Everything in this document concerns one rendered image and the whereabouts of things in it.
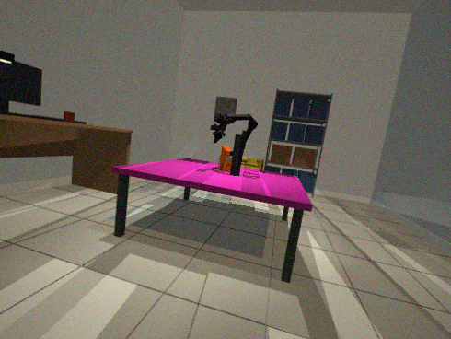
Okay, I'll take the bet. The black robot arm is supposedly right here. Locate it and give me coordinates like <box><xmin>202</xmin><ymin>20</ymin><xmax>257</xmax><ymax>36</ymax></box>
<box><xmin>211</xmin><ymin>112</ymin><xmax>258</xmax><ymax>152</ymax></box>

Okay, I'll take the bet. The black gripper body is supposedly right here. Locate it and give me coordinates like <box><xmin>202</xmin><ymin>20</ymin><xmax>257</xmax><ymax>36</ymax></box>
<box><xmin>213</xmin><ymin>124</ymin><xmax>226</xmax><ymax>136</ymax></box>

